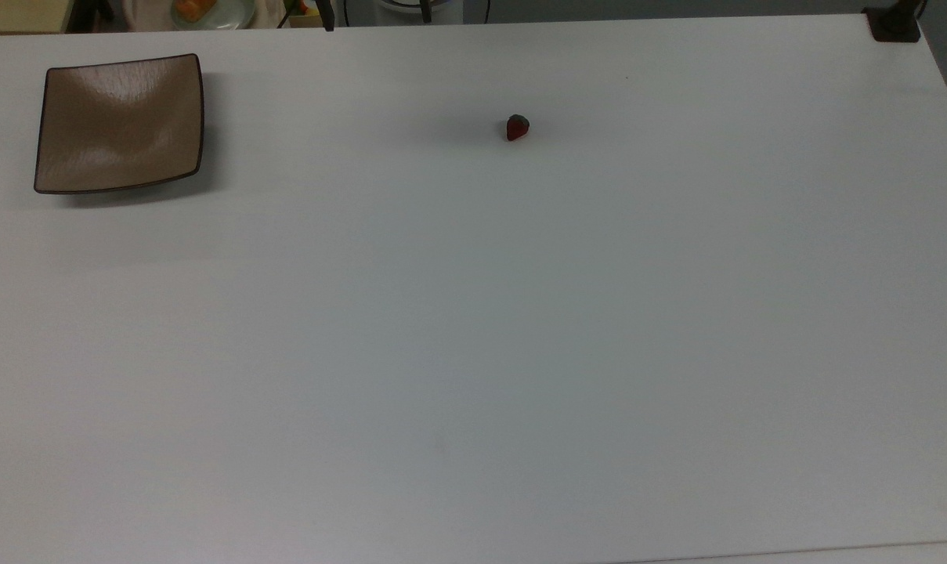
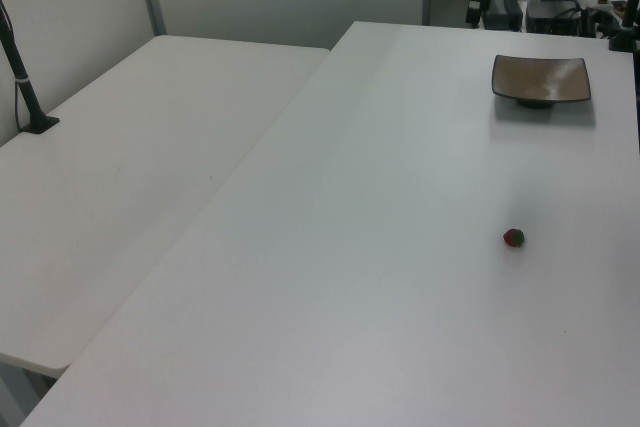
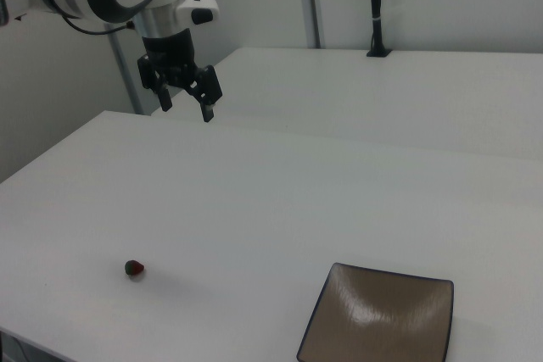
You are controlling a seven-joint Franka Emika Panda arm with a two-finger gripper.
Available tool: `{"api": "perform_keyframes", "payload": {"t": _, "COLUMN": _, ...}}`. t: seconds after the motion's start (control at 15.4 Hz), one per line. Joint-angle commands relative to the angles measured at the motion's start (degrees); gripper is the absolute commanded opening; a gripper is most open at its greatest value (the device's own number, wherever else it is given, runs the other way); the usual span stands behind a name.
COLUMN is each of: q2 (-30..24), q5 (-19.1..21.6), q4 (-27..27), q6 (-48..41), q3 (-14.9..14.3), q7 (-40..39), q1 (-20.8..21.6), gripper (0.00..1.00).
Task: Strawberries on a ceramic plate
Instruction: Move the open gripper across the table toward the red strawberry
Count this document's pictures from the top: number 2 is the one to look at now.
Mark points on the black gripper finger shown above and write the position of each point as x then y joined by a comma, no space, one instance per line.
471,14
479,9

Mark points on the red toy strawberry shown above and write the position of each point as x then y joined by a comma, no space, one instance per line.
513,238

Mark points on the brown square ceramic plate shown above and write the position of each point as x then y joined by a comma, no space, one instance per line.
540,78

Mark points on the black power supply box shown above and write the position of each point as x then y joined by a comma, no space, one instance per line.
505,9

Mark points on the black square box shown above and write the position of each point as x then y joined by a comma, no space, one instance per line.
552,17

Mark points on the black pole with clamp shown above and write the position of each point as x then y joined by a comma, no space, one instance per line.
631,7

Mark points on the black pole with flat base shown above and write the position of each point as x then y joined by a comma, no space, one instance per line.
22,82

